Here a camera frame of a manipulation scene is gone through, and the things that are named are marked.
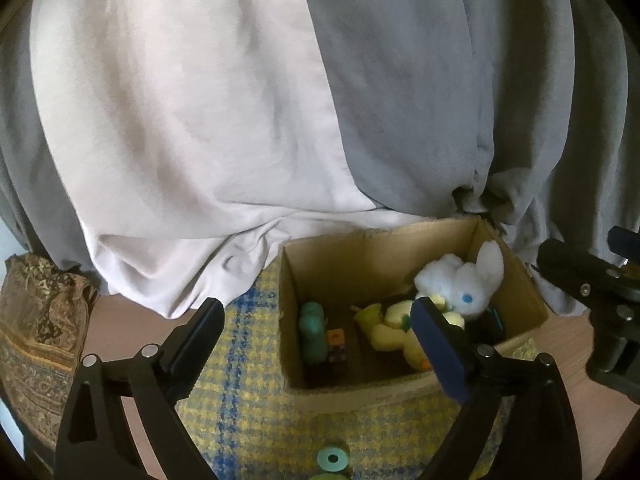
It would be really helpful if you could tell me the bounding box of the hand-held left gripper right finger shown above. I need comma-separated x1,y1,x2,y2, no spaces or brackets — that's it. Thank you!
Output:
411,296,583,480

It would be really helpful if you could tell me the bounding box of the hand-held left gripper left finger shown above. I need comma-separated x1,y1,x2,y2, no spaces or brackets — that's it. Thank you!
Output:
54,297,226,480

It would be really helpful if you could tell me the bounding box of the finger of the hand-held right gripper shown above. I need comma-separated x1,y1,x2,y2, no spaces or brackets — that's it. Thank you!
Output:
537,238,640,306
607,226,640,267

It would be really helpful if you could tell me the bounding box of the black round pouch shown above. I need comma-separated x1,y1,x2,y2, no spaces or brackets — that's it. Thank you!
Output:
465,305,507,346

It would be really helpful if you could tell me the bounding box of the yellow duck plush toy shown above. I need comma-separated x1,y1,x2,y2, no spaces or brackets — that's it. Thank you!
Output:
354,296,466,372

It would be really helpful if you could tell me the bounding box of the white rabbit plush toy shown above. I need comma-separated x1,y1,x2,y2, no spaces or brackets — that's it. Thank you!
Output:
414,241,505,322

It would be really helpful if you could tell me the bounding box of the colourful toy cube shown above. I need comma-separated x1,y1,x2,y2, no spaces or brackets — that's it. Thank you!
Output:
326,329,348,363

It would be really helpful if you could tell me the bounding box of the teal rubber animal toy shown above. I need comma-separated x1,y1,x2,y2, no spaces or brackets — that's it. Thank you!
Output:
298,301,331,366

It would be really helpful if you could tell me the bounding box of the brown cardboard box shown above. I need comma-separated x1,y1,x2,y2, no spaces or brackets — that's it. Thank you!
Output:
277,215,551,413

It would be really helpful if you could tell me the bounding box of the teal ring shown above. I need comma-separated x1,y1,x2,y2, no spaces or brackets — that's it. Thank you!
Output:
316,441,351,478

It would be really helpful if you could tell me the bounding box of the yellow blue plaid mat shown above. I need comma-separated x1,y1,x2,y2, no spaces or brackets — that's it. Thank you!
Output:
175,255,538,480

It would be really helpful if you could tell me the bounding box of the brown patterned cloth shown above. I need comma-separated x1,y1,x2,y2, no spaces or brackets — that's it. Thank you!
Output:
0,254,101,453

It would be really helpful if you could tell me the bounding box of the pale pink blanket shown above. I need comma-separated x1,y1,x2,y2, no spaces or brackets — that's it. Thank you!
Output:
30,0,436,318

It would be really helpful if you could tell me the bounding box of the grey blanket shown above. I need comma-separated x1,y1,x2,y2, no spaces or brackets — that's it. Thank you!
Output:
0,0,640,316

